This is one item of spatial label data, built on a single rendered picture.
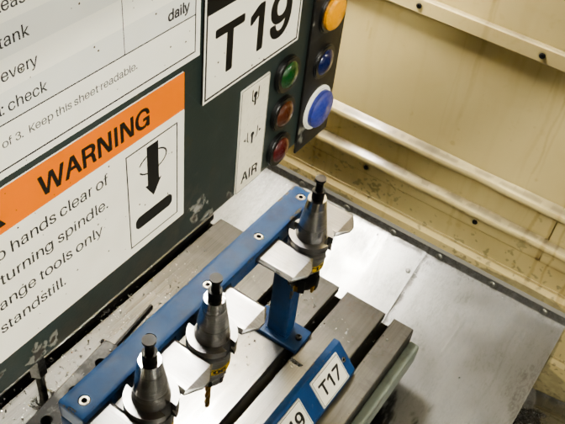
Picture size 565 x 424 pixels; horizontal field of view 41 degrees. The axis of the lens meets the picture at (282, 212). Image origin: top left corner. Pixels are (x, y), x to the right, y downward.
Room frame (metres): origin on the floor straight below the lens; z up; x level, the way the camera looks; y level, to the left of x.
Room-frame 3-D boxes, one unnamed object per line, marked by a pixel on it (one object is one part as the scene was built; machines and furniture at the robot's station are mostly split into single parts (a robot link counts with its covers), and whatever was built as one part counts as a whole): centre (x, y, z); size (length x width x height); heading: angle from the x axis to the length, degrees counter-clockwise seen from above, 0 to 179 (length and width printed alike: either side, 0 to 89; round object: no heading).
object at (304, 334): (0.82, -0.02, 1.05); 0.10 x 0.05 x 0.30; 60
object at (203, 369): (0.51, 0.09, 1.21); 0.07 x 0.05 x 0.01; 60
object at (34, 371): (0.63, 0.33, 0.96); 0.03 x 0.03 x 0.13
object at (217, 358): (0.56, 0.07, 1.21); 0.06 x 0.06 x 0.03
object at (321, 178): (0.75, -0.04, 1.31); 0.02 x 0.02 x 0.03
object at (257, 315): (0.61, 0.04, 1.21); 0.07 x 0.05 x 0.01; 60
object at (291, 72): (0.43, 0.01, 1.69); 0.02 x 0.01 x 0.02; 150
